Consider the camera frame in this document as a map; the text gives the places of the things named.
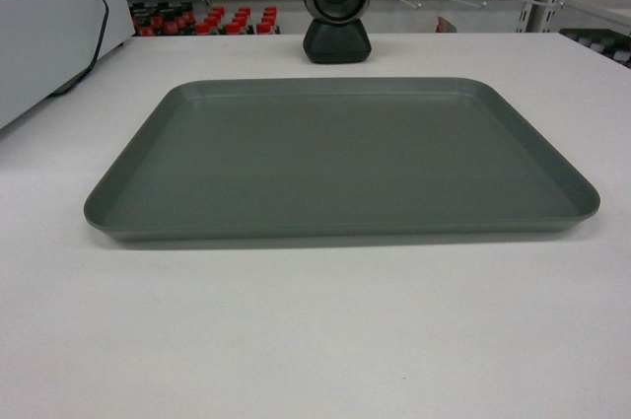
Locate grey rectangular serving tray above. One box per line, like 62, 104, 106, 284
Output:
84, 77, 600, 242

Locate red capped sauce bottles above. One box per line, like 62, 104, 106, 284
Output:
191, 5, 281, 35

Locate black round barcode scanner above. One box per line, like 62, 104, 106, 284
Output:
303, 0, 372, 64

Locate dark soy sauce bottles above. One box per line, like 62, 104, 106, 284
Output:
128, 0, 196, 37

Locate white cash register box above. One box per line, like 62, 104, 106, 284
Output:
1, 0, 134, 126

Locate black power cable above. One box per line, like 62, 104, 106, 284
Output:
46, 0, 110, 98

